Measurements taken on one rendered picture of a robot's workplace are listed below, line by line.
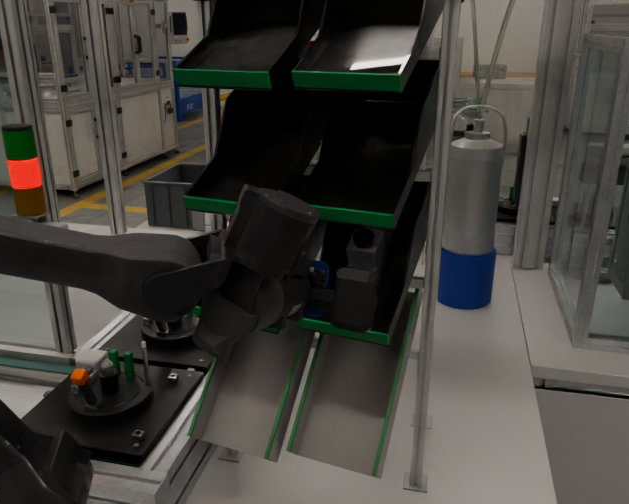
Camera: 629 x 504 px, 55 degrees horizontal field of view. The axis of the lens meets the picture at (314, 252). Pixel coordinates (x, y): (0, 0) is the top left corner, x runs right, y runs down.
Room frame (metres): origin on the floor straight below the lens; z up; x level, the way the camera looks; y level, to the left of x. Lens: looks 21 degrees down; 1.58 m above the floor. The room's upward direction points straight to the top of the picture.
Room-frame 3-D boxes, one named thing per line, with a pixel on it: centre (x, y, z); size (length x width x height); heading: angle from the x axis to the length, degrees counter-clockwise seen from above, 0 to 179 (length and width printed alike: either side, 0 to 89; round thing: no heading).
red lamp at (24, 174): (1.04, 0.51, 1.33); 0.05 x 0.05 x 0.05
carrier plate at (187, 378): (0.89, 0.35, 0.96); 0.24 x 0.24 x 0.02; 77
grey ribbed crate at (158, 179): (3.02, 0.50, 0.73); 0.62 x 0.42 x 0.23; 77
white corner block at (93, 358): (1.00, 0.42, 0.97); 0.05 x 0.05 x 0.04; 77
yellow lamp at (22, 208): (1.04, 0.51, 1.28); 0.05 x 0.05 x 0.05
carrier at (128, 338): (1.13, 0.29, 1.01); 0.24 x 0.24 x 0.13; 77
